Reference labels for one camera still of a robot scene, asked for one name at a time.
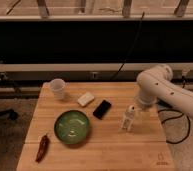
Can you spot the red chili pepper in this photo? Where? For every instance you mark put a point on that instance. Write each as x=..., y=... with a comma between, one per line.
x=43, y=145

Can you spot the black smartphone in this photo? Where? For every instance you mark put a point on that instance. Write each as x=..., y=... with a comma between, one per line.
x=101, y=109

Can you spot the black office chair base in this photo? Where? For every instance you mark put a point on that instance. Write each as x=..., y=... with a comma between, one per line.
x=12, y=115

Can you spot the green ceramic bowl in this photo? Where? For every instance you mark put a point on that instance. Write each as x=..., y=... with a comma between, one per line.
x=72, y=127

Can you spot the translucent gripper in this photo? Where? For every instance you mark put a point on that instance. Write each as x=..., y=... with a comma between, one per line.
x=142, y=115

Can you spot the small white bottle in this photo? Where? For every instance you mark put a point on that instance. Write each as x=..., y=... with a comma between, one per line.
x=128, y=118

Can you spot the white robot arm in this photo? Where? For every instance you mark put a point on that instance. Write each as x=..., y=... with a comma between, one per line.
x=155, y=83

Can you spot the clear plastic measuring cup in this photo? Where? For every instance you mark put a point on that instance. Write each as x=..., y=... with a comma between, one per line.
x=57, y=87

